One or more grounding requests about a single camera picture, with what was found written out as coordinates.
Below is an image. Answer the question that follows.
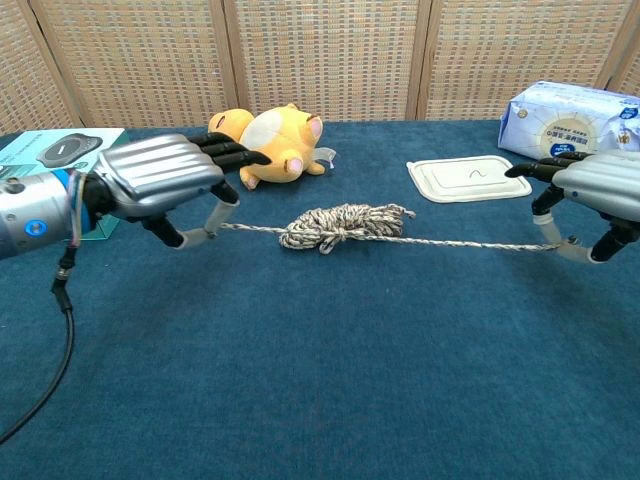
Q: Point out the beige plastic container lid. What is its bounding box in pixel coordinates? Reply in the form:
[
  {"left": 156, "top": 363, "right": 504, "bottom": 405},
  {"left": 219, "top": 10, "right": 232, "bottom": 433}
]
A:
[{"left": 405, "top": 154, "right": 533, "bottom": 204}]

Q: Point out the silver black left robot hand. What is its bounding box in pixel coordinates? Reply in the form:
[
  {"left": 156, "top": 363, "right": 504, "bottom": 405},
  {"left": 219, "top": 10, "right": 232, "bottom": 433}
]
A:
[{"left": 82, "top": 132, "right": 274, "bottom": 250}]

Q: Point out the yellow plush toy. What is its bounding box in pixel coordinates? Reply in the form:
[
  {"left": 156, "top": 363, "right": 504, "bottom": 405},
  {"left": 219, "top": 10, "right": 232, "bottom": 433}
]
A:
[{"left": 207, "top": 102, "right": 337, "bottom": 191}]

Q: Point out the teal product box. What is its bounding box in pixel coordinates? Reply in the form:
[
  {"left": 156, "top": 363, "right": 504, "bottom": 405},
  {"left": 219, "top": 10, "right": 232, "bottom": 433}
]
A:
[{"left": 0, "top": 127, "right": 126, "bottom": 242}]

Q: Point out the woven bamboo folding screen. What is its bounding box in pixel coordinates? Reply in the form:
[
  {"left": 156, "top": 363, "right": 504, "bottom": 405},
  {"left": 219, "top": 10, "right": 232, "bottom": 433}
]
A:
[{"left": 0, "top": 0, "right": 640, "bottom": 136}]

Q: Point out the beige brown twisted rope bundle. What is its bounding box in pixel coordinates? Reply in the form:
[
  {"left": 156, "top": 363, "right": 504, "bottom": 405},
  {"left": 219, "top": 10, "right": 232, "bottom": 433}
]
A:
[{"left": 219, "top": 202, "right": 581, "bottom": 256}]

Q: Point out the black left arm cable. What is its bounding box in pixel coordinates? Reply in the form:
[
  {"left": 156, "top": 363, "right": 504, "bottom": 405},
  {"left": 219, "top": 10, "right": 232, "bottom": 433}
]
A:
[{"left": 0, "top": 244, "right": 77, "bottom": 446}]

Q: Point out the white blue wet wipes pack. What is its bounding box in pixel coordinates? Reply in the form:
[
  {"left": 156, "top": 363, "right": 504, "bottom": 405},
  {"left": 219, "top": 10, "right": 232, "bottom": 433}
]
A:
[{"left": 497, "top": 79, "right": 640, "bottom": 157}]

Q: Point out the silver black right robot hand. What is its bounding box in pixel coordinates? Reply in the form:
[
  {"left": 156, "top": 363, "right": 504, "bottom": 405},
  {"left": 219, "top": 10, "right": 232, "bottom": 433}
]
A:
[{"left": 503, "top": 149, "right": 640, "bottom": 265}]

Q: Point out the dark teal table mat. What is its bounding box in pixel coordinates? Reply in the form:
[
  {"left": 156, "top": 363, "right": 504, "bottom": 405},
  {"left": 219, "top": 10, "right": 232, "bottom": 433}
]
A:
[{"left": 0, "top": 119, "right": 640, "bottom": 480}]

